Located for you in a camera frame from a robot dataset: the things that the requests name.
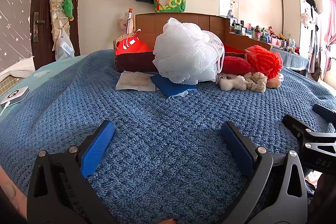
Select pink pig plush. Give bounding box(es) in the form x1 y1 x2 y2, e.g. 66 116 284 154
118 13 132 31

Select white round device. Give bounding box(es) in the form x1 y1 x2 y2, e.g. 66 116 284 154
0 86 30 109

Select blue knit blanket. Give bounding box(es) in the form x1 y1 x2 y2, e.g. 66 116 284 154
0 49 336 224

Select orange capped marker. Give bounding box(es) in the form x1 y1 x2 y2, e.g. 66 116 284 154
126 8 132 35

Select metal door handle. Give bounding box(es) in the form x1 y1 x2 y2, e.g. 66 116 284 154
32 12 46 43

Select beige hanging fabric organizer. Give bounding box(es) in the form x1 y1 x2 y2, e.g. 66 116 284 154
49 0 72 43

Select row of cosmetic bottles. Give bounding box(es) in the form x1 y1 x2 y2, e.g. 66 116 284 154
230 21 301 54

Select clear paper packet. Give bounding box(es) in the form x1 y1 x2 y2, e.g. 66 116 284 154
115 70 156 91

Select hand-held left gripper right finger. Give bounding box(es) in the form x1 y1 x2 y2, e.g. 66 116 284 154
220 121 309 224

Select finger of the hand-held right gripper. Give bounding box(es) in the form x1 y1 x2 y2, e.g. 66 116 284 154
282 114 336 144
312 103 336 123

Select brown cardboard box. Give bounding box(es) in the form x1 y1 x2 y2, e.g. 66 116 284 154
113 13 273 73

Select tan round sponge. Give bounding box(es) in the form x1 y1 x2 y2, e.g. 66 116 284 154
266 76 284 88

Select white mesh bath pouf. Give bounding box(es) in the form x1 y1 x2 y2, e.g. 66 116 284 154
153 17 225 84

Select red printed plastic bag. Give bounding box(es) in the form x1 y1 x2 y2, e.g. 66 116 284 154
115 34 247 56

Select table with denim cloth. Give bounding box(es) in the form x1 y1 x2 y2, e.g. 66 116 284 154
272 47 310 77

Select white wardrobe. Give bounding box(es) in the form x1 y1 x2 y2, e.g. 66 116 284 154
282 0 319 56

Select white plush toy checked bow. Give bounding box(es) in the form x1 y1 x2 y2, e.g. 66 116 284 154
217 73 247 91

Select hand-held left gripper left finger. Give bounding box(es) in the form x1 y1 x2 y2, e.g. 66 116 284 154
26 120 118 224

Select red knit ball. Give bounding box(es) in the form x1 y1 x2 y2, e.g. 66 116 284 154
222 56 252 74

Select blue cloth white mesh edge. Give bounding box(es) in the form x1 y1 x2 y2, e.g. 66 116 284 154
150 74 197 98

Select white crumpled paper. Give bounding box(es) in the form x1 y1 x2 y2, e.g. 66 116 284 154
0 56 35 80

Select cream knit scrunchie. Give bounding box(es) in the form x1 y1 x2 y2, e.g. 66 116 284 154
243 72 268 93

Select clear hanging plastic bag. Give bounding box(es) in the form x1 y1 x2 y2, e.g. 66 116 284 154
52 28 75 61

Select pink curtain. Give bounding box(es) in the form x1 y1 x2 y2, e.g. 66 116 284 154
322 0 336 83

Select green plush toy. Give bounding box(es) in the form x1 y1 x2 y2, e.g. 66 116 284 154
61 0 75 21

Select red mesh bath pouf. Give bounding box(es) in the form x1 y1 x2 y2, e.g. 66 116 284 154
245 45 283 80

